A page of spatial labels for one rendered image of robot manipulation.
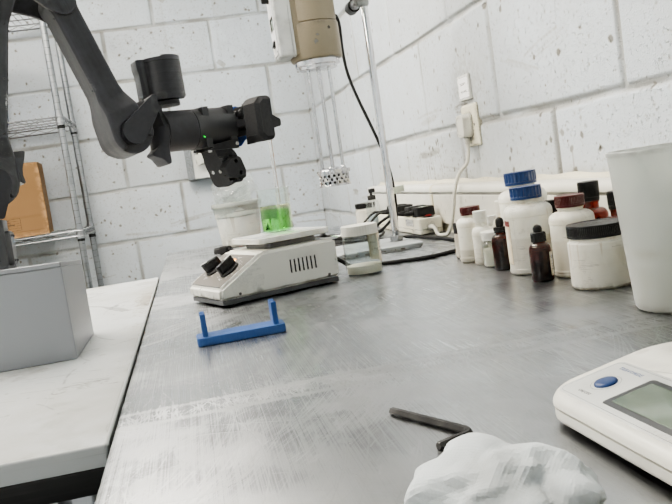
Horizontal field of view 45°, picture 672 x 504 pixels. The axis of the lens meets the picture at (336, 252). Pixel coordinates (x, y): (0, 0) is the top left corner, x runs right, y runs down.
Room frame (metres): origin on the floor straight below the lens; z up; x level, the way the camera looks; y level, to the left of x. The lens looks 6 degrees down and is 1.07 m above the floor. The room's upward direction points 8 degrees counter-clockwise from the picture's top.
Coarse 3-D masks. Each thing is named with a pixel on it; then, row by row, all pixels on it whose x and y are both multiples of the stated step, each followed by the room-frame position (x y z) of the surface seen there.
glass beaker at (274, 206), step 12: (264, 192) 1.25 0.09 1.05; (276, 192) 1.25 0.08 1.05; (288, 192) 1.27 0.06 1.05; (264, 204) 1.25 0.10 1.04; (276, 204) 1.25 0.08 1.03; (288, 204) 1.26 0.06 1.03; (264, 216) 1.25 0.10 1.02; (276, 216) 1.25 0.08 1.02; (288, 216) 1.25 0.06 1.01; (264, 228) 1.25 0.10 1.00; (276, 228) 1.25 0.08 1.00; (288, 228) 1.25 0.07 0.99
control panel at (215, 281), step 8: (224, 256) 1.29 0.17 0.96; (232, 256) 1.26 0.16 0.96; (240, 256) 1.24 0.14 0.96; (248, 256) 1.21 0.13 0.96; (240, 264) 1.20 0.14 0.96; (216, 272) 1.24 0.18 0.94; (232, 272) 1.19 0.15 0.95; (200, 280) 1.25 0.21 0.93; (208, 280) 1.23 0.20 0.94; (216, 280) 1.20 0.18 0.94; (224, 280) 1.18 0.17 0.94
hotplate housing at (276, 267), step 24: (288, 240) 1.24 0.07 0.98; (312, 240) 1.26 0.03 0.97; (264, 264) 1.20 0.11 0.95; (288, 264) 1.21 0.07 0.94; (312, 264) 1.23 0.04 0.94; (336, 264) 1.26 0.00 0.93; (192, 288) 1.26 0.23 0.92; (216, 288) 1.18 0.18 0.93; (240, 288) 1.17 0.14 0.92; (264, 288) 1.19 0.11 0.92; (288, 288) 1.22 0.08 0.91
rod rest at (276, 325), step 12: (276, 312) 0.92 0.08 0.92; (204, 324) 0.90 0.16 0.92; (252, 324) 0.94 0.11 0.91; (264, 324) 0.92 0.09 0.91; (276, 324) 0.91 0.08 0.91; (204, 336) 0.90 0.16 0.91; (216, 336) 0.90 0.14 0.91; (228, 336) 0.90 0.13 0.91; (240, 336) 0.90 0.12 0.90; (252, 336) 0.91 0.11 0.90
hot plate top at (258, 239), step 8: (288, 232) 1.25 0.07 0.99; (296, 232) 1.23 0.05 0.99; (304, 232) 1.24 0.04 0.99; (312, 232) 1.24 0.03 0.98; (320, 232) 1.25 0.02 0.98; (232, 240) 1.29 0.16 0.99; (240, 240) 1.27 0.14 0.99; (248, 240) 1.24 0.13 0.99; (256, 240) 1.21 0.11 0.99; (264, 240) 1.21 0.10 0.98; (272, 240) 1.21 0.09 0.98; (280, 240) 1.22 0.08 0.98
